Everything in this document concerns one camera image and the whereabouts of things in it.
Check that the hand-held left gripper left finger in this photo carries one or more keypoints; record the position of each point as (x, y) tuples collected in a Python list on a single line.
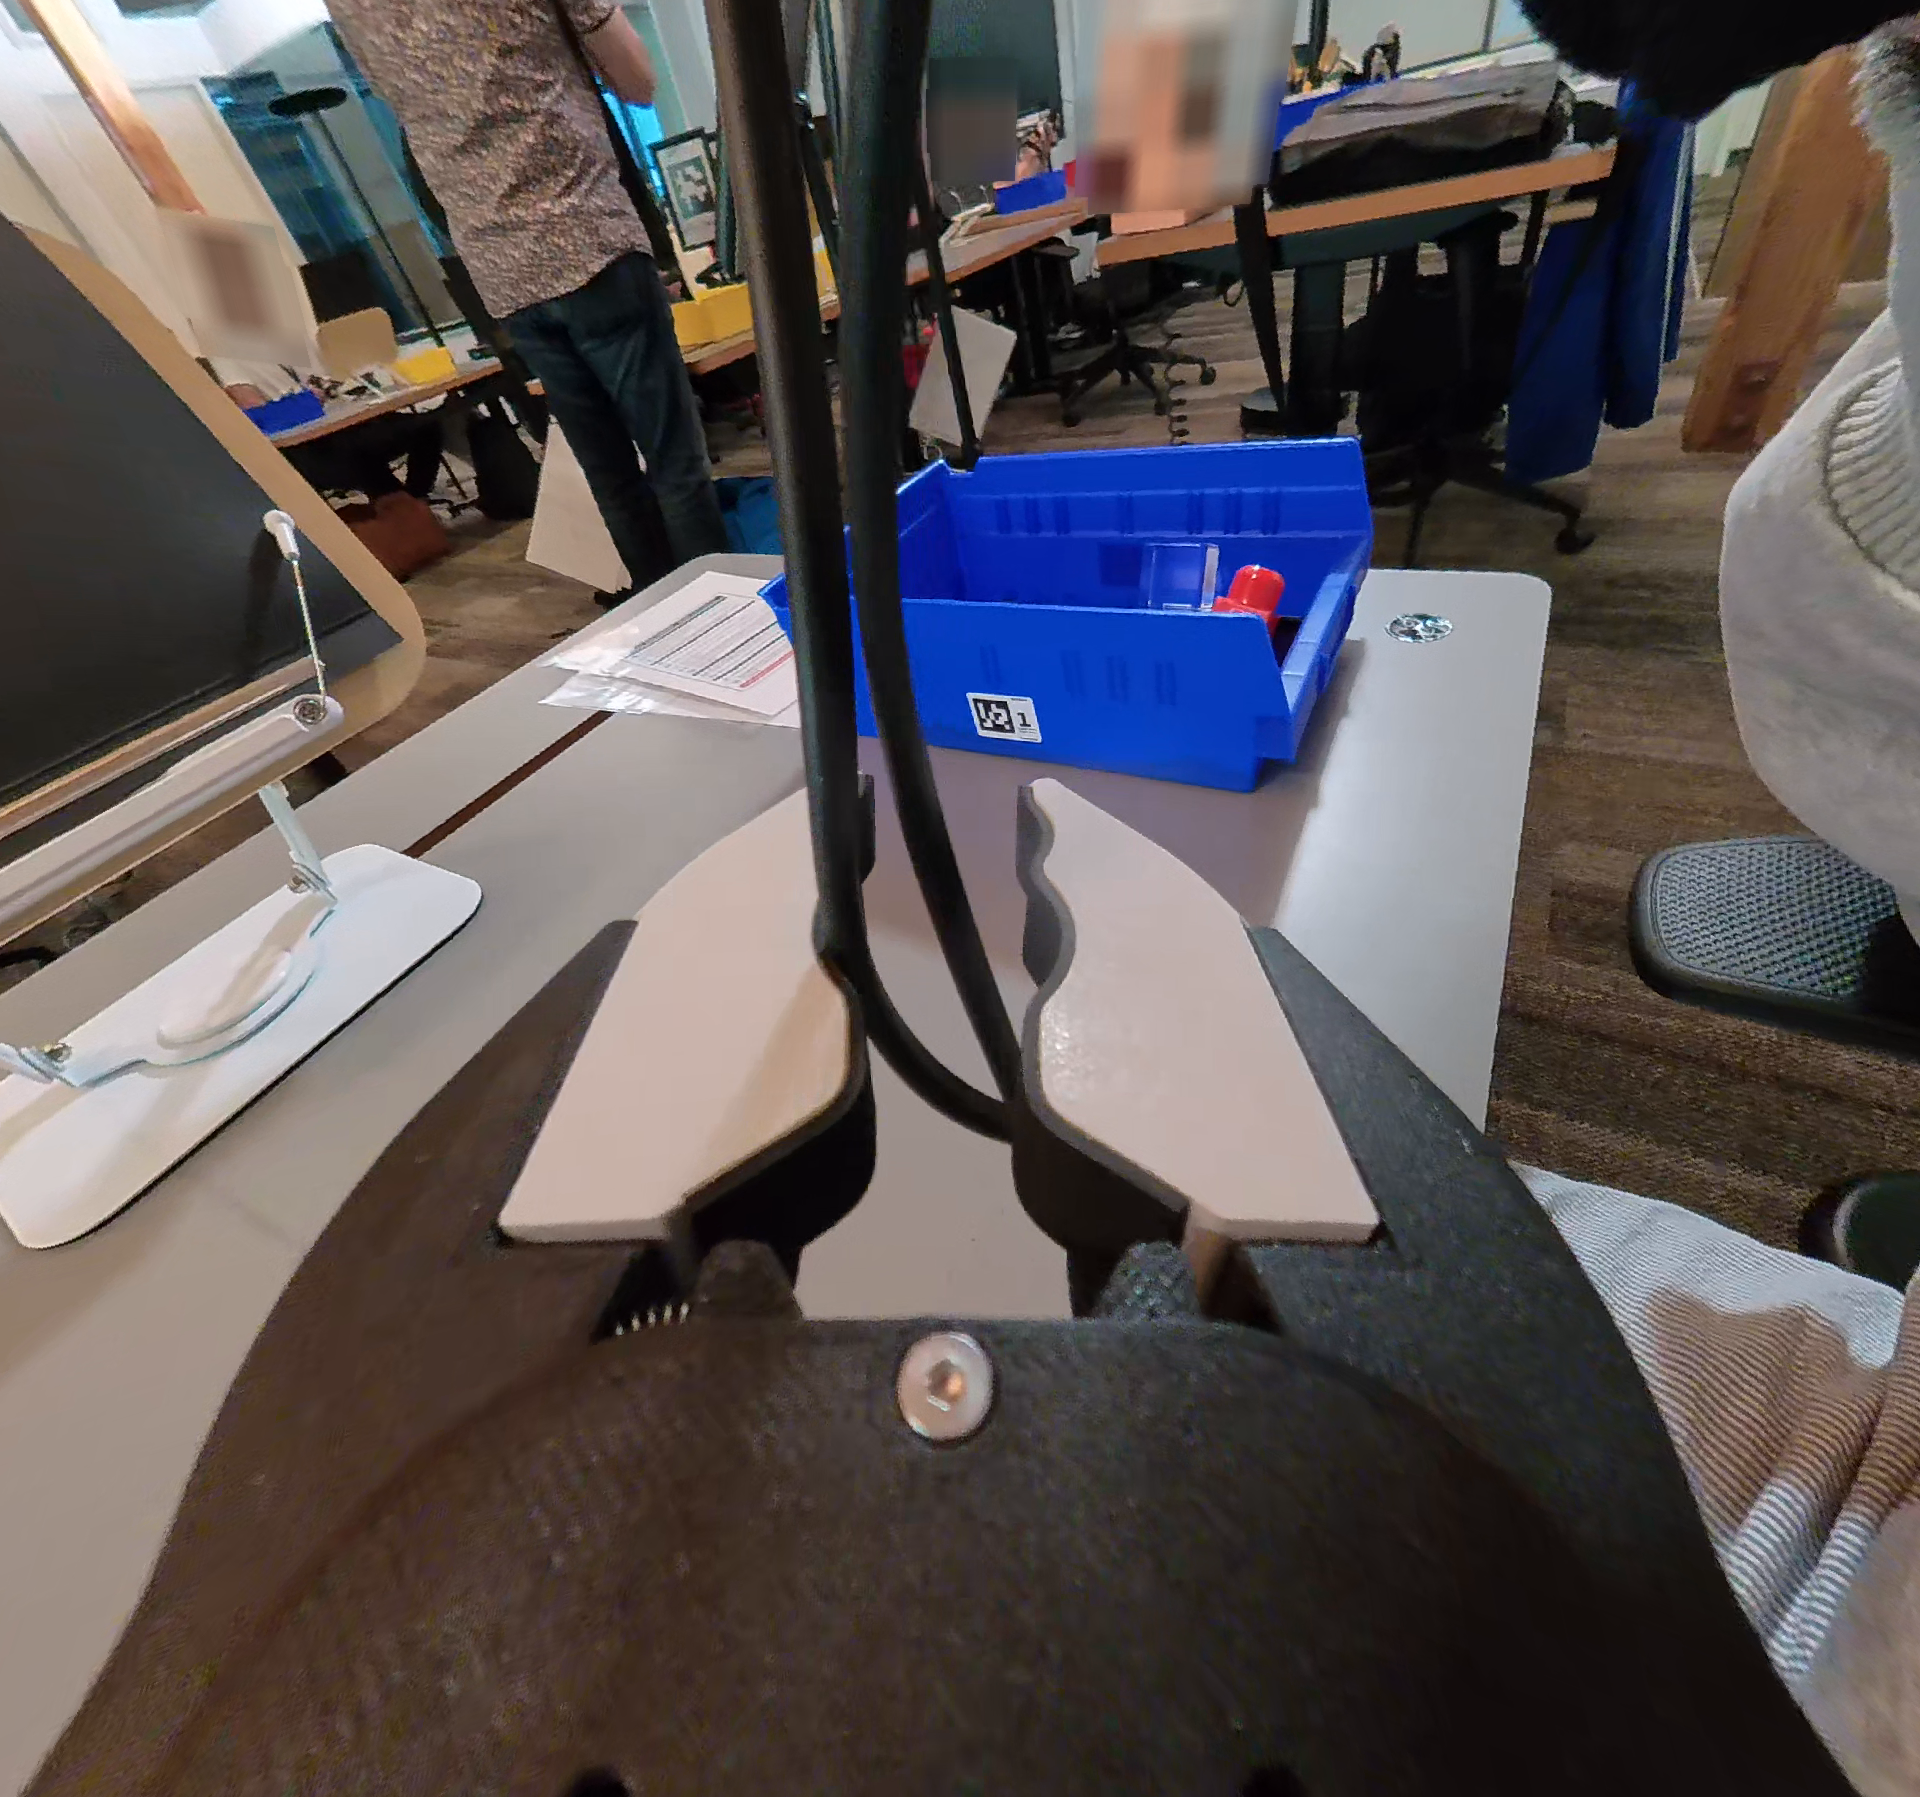
[(691, 1062)]

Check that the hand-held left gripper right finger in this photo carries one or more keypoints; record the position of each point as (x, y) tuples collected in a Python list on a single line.
[(1199, 1076)]

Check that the blue plastic bin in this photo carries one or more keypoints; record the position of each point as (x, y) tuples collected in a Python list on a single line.
[(1110, 688)]

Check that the clear acrylic cube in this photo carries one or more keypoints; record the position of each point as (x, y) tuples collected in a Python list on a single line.
[(1179, 581)]

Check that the dark grey bag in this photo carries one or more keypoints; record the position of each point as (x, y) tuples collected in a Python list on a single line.
[(1425, 117)]

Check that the blue jacket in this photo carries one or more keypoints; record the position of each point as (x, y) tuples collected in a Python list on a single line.
[(1590, 326)]

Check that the wooden edged desk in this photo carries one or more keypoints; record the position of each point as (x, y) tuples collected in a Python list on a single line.
[(1351, 201)]

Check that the papers in plastic sleeve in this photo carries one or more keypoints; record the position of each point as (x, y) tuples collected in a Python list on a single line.
[(705, 652)]

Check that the black office chair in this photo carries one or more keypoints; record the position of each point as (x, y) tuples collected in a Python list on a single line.
[(1124, 342), (1455, 373)]

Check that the red plastic cap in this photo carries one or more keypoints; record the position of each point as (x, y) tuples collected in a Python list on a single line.
[(1246, 591)]

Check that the white hanging paper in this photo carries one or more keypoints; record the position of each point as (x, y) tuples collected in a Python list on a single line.
[(577, 515), (960, 380)]

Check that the person's striped shirt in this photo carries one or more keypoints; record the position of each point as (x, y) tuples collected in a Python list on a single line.
[(1771, 1453)]

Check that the black monitor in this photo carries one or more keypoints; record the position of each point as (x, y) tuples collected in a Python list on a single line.
[(998, 13)]

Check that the yellow plastic bin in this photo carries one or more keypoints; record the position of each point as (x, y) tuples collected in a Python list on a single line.
[(717, 320), (425, 369)]

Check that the black board with wooden edge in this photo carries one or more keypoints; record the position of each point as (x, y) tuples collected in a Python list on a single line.
[(149, 522)]

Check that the framed picture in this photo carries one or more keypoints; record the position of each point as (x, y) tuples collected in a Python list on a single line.
[(681, 191)]

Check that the wooden post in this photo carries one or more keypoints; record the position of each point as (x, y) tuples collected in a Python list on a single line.
[(1786, 266)]

